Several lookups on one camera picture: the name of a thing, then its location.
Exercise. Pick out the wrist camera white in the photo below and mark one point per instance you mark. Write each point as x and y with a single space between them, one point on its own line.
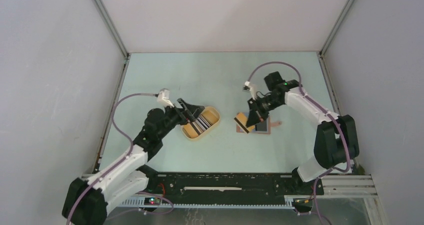
251 88
163 98

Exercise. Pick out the brown leather card holder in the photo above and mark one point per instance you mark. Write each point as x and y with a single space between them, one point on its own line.
271 124

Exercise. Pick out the right controller board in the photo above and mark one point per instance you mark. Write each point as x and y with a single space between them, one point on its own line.
303 202

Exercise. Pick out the oval wooden tray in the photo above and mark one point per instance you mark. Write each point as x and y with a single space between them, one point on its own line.
212 115

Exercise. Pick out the white cable duct strip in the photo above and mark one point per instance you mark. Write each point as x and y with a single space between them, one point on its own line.
139 202

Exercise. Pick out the controller board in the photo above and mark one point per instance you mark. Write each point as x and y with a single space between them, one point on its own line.
152 201
303 202

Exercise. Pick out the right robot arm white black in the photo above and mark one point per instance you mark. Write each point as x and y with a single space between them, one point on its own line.
336 140

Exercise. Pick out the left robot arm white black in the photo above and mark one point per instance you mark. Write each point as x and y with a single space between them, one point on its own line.
85 201

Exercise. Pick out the left controller board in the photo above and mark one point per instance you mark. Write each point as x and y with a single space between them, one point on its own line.
152 201

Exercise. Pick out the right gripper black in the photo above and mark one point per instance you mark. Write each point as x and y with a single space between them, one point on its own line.
253 118

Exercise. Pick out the striped cards in tray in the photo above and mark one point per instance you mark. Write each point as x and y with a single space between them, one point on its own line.
201 124

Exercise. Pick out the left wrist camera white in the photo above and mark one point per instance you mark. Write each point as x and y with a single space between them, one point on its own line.
163 98

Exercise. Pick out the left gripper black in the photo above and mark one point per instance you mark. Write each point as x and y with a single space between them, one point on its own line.
196 110

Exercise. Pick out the gold credit card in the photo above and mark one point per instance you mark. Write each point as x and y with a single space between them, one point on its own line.
241 123

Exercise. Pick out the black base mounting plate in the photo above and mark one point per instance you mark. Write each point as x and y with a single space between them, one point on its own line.
231 188

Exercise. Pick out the black card in holder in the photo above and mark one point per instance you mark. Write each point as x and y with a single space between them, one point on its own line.
261 127

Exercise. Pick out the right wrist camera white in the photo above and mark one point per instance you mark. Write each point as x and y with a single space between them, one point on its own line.
251 88

